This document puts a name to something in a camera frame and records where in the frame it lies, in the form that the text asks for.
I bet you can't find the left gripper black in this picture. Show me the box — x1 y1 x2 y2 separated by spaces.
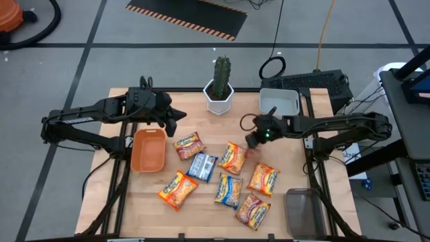
144 89 187 138

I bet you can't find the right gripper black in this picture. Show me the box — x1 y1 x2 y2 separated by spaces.
246 106 286 149

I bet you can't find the red Maruchan noodle pack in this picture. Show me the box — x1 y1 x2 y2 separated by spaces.
235 192 271 231
173 131 207 161

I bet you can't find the orange Maruchan noodle pack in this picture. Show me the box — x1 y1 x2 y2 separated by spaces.
217 140 249 175
246 161 282 198
157 169 199 212

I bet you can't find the blue Maruchan noodle pack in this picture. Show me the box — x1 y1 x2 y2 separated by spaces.
185 151 219 184
214 172 243 211

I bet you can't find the white plastic bin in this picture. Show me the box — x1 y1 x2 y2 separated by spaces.
259 87 301 118

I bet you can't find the orange plastic bin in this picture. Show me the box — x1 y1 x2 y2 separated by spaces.
130 128 168 173

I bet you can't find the white hexagonal plant pot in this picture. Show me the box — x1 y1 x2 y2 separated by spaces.
202 79 235 116

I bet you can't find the green cactus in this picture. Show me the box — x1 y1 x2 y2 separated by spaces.
212 55 232 101

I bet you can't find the white paper sheet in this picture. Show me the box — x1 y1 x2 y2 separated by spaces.
342 143 369 181

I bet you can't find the grey translucent plastic bin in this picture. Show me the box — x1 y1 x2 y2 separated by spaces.
284 188 327 240

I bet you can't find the black hazard-striped floor mat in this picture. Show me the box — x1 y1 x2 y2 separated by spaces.
126 0 249 42

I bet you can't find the white plastic container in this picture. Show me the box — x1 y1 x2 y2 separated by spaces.
374 62 424 83

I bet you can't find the grey desk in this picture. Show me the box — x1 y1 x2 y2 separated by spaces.
379 69 430 161

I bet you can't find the black desk monitor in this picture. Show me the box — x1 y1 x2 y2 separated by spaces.
401 69 430 105

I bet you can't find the black keyboard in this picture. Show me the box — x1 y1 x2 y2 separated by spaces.
415 163 430 202

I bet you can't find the orange shop vacuum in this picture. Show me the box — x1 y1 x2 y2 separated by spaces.
0 0 24 33

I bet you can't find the black aluminium table frame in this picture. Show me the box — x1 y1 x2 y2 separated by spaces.
75 75 362 241

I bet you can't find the black hanging cable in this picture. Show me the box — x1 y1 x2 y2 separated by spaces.
258 0 287 81

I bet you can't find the yellow hanging cable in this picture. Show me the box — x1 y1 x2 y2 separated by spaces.
316 0 337 71

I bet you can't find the black vacuum hose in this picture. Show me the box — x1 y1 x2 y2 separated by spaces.
0 0 62 51

